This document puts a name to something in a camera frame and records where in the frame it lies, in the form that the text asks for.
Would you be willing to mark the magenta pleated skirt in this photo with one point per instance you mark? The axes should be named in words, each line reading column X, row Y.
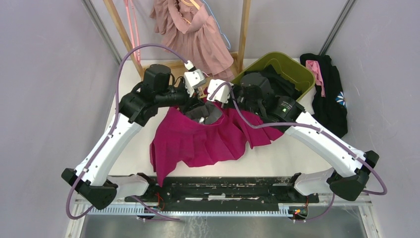
column 205, row 136

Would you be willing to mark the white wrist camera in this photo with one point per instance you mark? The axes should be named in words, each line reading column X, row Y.
column 194, row 80
column 219, row 90

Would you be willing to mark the wooden clothes rack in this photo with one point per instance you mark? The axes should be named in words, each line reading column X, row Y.
column 236, row 68

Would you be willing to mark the pink plastic hanger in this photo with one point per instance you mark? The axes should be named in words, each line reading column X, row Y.
column 132, row 23

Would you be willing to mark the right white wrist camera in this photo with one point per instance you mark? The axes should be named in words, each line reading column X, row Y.
column 219, row 90

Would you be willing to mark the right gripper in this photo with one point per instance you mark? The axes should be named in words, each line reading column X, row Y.
column 241, row 86

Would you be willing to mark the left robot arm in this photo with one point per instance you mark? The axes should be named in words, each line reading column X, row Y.
column 91, row 178

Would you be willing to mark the black pleated skirt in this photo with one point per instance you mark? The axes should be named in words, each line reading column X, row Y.
column 279, row 84

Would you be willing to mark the black garment pile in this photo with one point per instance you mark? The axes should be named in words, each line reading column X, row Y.
column 330, row 111

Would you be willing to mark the light pink skirt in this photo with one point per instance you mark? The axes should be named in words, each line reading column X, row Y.
column 187, row 28

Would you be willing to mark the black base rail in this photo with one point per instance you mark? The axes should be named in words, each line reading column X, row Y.
column 223, row 194

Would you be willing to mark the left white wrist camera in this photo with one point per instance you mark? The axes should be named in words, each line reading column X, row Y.
column 194, row 80

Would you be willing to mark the light blue hanger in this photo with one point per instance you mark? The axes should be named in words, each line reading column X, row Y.
column 226, row 40

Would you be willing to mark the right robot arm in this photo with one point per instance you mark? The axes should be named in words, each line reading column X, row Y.
column 350, row 167

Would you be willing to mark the pink cloth on pile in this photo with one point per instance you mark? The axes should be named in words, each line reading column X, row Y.
column 314, row 67

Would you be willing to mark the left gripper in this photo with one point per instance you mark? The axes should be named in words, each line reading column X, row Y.
column 189, row 103

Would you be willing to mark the olive green plastic basket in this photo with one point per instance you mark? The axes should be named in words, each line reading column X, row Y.
column 287, row 67

